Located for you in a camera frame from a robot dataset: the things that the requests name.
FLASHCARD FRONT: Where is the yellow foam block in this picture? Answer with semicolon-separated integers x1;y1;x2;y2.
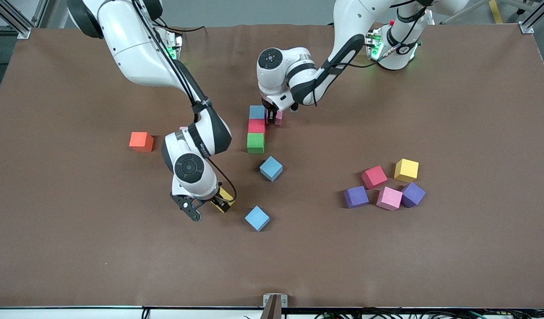
394;159;419;183
218;187;235;209

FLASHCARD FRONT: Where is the green foam block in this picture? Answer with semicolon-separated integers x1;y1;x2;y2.
247;132;265;154

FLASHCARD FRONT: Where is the purple foam block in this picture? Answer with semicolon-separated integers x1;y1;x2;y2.
401;182;427;208
344;186;370;209

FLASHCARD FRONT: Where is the orange foam block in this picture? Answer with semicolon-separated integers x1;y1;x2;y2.
129;132;155;153

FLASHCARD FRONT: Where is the brown table cover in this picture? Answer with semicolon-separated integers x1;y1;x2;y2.
0;22;544;308

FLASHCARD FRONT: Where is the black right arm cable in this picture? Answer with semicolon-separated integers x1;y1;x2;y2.
130;0;237;202

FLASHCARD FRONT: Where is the metal table edge bracket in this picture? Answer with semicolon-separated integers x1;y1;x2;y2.
263;293;288;319

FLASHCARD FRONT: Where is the white table edge rail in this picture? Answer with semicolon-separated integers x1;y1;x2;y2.
0;307;264;319

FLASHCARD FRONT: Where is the aluminium frame post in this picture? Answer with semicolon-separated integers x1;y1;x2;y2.
518;0;544;35
0;0;55;39

